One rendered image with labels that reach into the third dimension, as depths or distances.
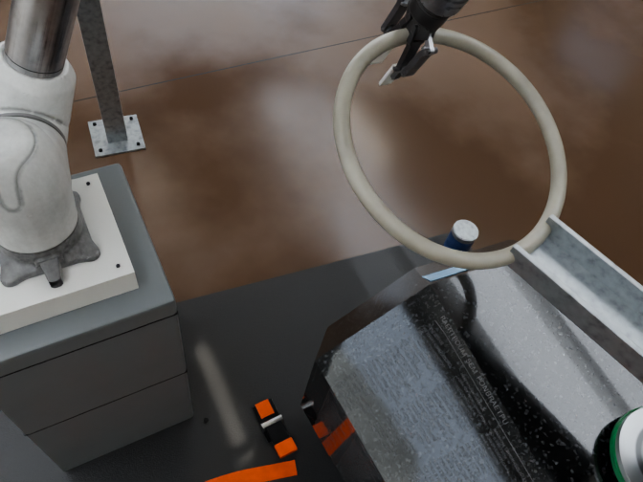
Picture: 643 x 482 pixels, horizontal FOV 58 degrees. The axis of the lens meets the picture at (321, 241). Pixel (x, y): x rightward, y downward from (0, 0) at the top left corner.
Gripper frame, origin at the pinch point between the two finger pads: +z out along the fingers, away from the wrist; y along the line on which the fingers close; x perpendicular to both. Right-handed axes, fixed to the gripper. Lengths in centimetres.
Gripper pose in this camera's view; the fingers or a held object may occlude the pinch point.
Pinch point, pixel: (387, 64)
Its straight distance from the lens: 127.2
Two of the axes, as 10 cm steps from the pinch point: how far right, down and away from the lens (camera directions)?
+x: 8.7, -2.6, 4.2
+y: 3.6, 9.2, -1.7
